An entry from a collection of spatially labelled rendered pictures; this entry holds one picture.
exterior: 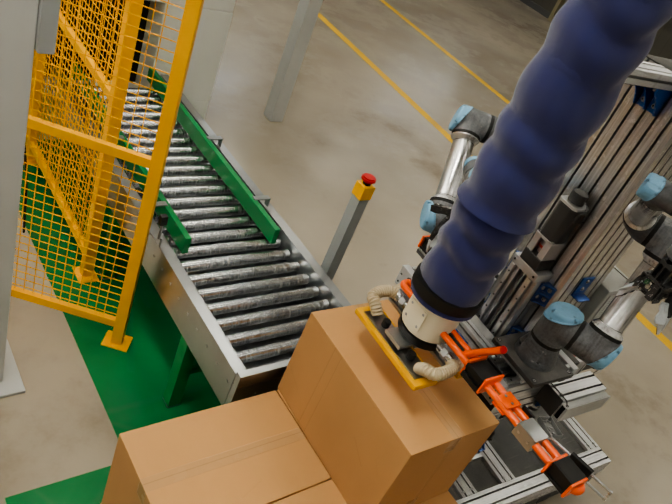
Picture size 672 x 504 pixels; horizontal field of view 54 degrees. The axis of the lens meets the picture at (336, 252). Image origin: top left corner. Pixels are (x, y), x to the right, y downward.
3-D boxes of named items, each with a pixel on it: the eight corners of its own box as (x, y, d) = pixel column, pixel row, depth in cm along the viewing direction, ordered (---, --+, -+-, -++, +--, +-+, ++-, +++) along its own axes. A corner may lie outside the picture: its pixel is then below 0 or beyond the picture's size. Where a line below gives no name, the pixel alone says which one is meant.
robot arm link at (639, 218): (627, 199, 220) (658, 160, 173) (658, 217, 217) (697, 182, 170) (607, 228, 220) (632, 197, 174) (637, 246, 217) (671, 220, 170)
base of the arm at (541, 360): (533, 337, 243) (547, 318, 238) (561, 368, 234) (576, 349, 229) (506, 343, 235) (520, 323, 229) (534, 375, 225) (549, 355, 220)
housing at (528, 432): (509, 432, 182) (517, 422, 180) (525, 426, 187) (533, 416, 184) (526, 453, 178) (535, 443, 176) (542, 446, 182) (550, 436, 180)
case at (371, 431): (277, 387, 248) (311, 311, 226) (359, 367, 272) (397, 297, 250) (361, 529, 213) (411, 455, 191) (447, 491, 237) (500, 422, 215)
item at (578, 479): (539, 471, 174) (549, 460, 172) (556, 463, 179) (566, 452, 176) (562, 498, 169) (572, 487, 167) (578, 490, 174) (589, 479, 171)
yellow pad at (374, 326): (353, 311, 216) (359, 300, 213) (377, 308, 222) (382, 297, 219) (412, 391, 196) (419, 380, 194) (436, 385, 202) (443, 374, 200)
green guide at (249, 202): (146, 79, 405) (149, 65, 400) (162, 80, 411) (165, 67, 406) (270, 244, 316) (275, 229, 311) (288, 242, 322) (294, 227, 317)
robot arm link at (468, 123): (458, 238, 248) (498, 110, 259) (421, 225, 246) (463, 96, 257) (447, 244, 259) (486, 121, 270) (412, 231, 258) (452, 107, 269)
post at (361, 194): (290, 332, 355) (356, 179, 300) (300, 330, 360) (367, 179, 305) (296, 341, 352) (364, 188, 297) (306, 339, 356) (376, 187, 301)
